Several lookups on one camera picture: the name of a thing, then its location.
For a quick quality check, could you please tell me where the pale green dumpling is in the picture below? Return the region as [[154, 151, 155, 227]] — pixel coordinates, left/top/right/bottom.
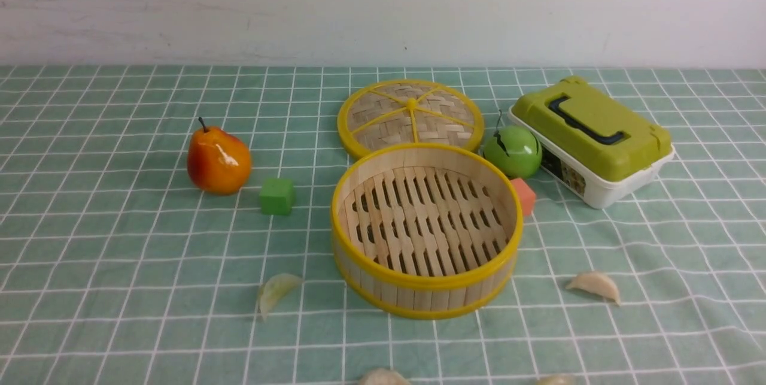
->
[[257, 273, 303, 320]]

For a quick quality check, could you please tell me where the cream dumpling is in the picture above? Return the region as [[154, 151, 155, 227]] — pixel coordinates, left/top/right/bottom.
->
[[357, 368, 411, 385], [564, 271, 621, 306], [534, 374, 576, 385]]

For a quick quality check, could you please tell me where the woven bamboo steamer lid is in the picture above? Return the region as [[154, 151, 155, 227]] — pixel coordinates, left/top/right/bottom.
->
[[337, 79, 485, 159]]

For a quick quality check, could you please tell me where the bamboo steamer tray yellow rim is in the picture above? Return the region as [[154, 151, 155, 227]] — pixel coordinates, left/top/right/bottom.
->
[[329, 143, 524, 320]]

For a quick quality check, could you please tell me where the green foam cube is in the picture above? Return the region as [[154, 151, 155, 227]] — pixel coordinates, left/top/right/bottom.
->
[[258, 177, 296, 216]]

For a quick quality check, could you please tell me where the green toy apple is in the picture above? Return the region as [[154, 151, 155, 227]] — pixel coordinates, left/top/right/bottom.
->
[[482, 112, 543, 178]]

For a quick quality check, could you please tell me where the orange foam cube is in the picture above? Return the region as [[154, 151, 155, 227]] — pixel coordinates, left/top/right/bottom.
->
[[510, 178, 537, 217]]

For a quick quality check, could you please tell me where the orange red toy pear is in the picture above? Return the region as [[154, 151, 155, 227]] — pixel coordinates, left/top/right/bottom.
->
[[186, 117, 253, 196]]

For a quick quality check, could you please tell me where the green lidded white box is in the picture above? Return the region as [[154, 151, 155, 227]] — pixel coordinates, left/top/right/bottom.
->
[[509, 75, 675, 210]]

